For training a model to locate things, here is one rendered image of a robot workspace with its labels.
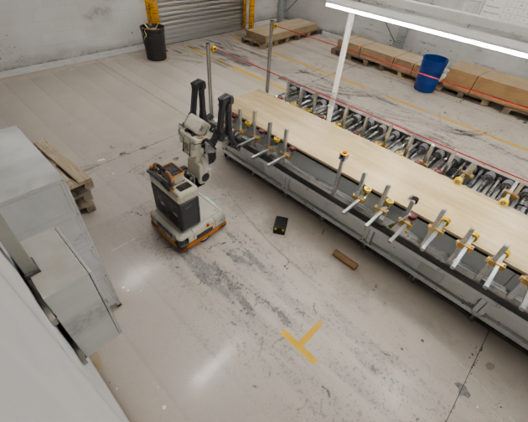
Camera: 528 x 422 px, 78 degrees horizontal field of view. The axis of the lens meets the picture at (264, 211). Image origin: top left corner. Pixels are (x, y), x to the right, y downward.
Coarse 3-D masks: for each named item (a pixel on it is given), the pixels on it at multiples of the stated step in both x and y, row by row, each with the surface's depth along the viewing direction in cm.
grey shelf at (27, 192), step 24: (0, 144) 233; (24, 144) 235; (0, 168) 213; (24, 168) 215; (48, 168) 216; (0, 192) 197; (24, 192) 199; (48, 192) 207; (24, 216) 205; (48, 216) 216; (72, 216) 229; (72, 240) 239; (96, 264) 268
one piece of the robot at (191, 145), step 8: (184, 128) 326; (184, 136) 322; (192, 136) 315; (200, 136) 317; (184, 144) 326; (192, 144) 317; (200, 144) 319; (192, 152) 325; (200, 152) 333; (192, 160) 340; (200, 160) 340; (192, 168) 350; (200, 168) 341; (208, 168) 352; (200, 176) 347; (208, 176) 355
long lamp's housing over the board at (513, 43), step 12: (336, 0) 281; (348, 0) 275; (372, 12) 264; (384, 12) 259; (396, 12) 253; (420, 24) 245; (432, 24) 240; (444, 24) 235; (456, 24) 234; (468, 36) 227; (480, 36) 223; (492, 36) 220; (504, 36) 219; (504, 48) 217; (516, 48) 213
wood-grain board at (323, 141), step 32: (256, 96) 469; (288, 128) 408; (320, 128) 413; (320, 160) 361; (352, 160) 364; (384, 160) 369; (416, 192) 330; (448, 192) 333; (448, 224) 297; (480, 224) 300; (512, 224) 303; (512, 256) 274
